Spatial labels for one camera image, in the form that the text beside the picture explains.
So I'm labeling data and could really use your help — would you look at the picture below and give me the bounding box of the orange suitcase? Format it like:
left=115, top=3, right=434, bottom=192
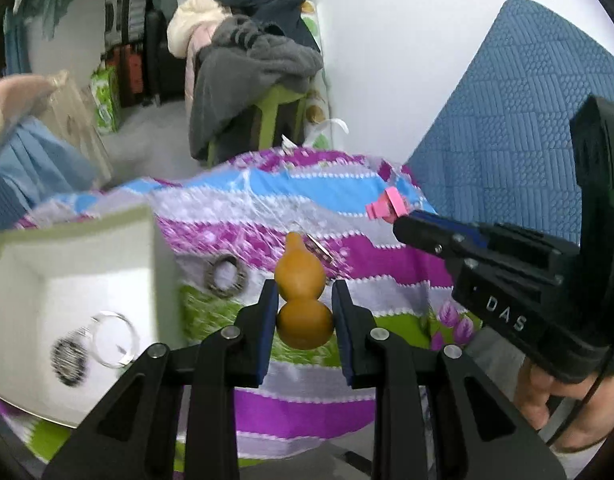
left=108, top=44, right=144, bottom=107

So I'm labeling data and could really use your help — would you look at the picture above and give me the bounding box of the grey fleece blanket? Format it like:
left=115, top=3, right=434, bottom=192
left=189, top=15, right=323, bottom=160

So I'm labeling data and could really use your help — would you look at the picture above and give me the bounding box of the green shopping bag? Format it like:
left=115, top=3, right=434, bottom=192
left=89, top=66, right=121, bottom=136

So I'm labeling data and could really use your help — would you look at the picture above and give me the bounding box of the green cardboard box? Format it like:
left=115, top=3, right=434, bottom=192
left=0, top=207, right=185, bottom=428

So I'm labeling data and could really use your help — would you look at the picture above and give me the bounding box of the blue quilted cushion right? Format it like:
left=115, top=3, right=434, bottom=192
left=407, top=0, right=614, bottom=243

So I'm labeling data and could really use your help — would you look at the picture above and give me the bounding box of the person's right hand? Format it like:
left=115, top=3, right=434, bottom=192
left=513, top=359, right=614, bottom=453

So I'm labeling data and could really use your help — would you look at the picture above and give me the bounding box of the orange wooden gourd pendant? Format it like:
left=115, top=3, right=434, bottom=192
left=275, top=232, right=334, bottom=350

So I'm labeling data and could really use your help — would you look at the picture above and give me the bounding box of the cream fluffy blanket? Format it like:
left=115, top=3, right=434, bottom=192
left=167, top=0, right=229, bottom=58

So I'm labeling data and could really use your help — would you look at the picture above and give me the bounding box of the green plastic stool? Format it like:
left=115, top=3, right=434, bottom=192
left=206, top=84, right=307, bottom=167

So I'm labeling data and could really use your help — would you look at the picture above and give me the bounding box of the dark braided bangle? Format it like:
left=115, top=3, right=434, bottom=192
left=204, top=254, right=247, bottom=299

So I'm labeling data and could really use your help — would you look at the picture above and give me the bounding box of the pink hair clip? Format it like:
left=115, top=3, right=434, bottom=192
left=365, top=186, right=409, bottom=224

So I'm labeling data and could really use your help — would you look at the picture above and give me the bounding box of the pink and cream pillow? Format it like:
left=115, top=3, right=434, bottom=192
left=0, top=74, right=57, bottom=135

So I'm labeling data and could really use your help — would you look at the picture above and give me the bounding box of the dark navy garment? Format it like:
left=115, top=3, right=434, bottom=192
left=215, top=0, right=320, bottom=52

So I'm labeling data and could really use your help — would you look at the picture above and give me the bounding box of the silver bangle bracelet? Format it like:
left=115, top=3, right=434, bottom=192
left=89, top=313, right=138, bottom=369

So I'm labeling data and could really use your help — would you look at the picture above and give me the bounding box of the black beaded bracelet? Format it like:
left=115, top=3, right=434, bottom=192
left=50, top=331, right=92, bottom=387

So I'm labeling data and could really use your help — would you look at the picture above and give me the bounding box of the light blue bed sheet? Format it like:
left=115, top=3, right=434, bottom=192
left=0, top=116, right=99, bottom=209

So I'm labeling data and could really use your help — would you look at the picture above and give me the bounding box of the colourful striped floral cloth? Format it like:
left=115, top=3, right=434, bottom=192
left=18, top=148, right=482, bottom=466

